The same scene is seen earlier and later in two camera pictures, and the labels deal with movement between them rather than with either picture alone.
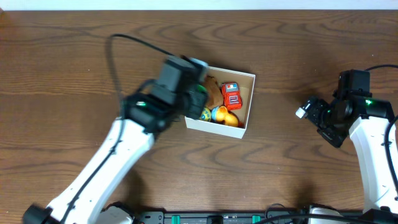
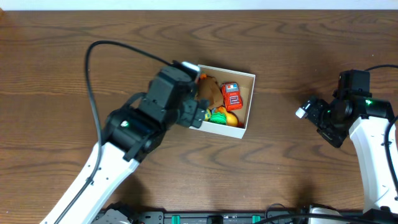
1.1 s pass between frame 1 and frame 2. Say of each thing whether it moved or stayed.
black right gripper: stayed
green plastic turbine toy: moved
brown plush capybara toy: stayed
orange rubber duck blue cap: stayed
